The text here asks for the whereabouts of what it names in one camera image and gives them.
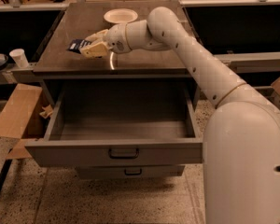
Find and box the grey drawer cabinet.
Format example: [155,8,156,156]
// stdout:
[34,1,201,108]

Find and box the dark blue rxbar packet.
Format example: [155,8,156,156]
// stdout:
[67,39,91,53]

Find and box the black drawer handle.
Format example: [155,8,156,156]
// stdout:
[108,148,139,160]
[124,168,142,176]

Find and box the black top drawer handle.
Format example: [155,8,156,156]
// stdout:
[108,148,139,160]

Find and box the brown cardboard box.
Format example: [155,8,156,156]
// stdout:
[0,84,52,160]

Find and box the open grey top drawer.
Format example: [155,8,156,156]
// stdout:
[26,94,203,167]

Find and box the grey lower drawer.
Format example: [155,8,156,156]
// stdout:
[76,165,185,179]

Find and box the white ceramic bowl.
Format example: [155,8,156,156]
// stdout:
[104,8,138,24]

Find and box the white paper cup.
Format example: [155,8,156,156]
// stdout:
[9,49,29,68]

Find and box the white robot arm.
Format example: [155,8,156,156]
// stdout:
[80,7,280,224]

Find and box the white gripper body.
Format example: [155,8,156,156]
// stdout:
[105,23,130,54]

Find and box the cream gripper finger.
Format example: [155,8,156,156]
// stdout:
[86,29,108,42]
[80,41,111,58]

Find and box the black lower drawer handle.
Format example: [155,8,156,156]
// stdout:
[124,168,142,176]

